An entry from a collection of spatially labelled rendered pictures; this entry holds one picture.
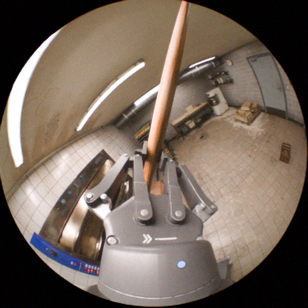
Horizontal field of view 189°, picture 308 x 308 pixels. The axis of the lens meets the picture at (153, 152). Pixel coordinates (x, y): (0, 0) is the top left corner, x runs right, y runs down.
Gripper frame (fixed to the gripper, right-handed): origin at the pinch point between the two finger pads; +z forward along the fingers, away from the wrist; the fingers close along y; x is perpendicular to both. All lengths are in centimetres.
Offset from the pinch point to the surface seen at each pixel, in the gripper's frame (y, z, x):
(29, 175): -125, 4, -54
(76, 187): -84, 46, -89
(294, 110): 377, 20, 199
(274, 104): 376, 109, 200
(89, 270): -44, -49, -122
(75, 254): -59, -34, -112
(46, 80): -63, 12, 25
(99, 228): -44, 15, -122
